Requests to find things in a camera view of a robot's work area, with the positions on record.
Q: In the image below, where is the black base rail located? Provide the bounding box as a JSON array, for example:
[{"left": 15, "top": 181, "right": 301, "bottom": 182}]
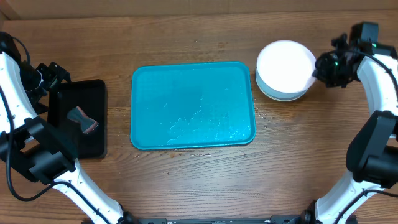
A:
[{"left": 138, "top": 215, "right": 299, "bottom": 224}]

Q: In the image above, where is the white plate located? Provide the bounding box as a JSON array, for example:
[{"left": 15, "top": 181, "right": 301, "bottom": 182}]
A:
[{"left": 256, "top": 40, "right": 315, "bottom": 93}]

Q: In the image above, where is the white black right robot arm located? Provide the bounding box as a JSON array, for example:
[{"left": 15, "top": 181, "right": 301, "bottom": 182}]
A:
[{"left": 293, "top": 22, "right": 397, "bottom": 223}]

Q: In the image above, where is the black rectangular tray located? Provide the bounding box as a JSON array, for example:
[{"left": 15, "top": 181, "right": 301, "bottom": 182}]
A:
[{"left": 47, "top": 79, "right": 107, "bottom": 159}]

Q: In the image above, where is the black orange sponge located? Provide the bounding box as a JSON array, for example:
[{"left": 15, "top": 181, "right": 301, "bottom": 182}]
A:
[{"left": 67, "top": 106, "right": 99, "bottom": 134}]

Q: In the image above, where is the light blue plate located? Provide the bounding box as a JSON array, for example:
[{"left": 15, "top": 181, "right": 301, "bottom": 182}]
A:
[{"left": 255, "top": 70, "right": 308, "bottom": 101}]

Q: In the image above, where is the teal plastic serving tray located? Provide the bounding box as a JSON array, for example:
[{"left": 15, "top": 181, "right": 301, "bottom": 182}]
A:
[{"left": 130, "top": 62, "right": 256, "bottom": 151}]

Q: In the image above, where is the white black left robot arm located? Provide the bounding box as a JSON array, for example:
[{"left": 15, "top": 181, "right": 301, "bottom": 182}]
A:
[{"left": 1, "top": 32, "right": 138, "bottom": 223}]

